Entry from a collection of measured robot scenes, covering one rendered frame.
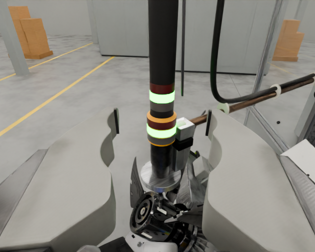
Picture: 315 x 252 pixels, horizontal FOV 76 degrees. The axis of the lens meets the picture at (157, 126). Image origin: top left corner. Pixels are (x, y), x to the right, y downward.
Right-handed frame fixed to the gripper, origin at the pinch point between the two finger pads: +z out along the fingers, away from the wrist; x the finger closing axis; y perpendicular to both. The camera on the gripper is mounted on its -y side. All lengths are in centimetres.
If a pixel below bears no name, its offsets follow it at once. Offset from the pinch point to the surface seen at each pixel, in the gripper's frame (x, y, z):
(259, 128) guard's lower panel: 70, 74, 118
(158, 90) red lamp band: -0.7, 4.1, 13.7
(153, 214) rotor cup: -2.2, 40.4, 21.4
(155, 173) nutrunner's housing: -1.2, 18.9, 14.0
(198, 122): 5.7, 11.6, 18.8
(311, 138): 55, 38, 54
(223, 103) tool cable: 10.4, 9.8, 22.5
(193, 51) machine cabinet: 75, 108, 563
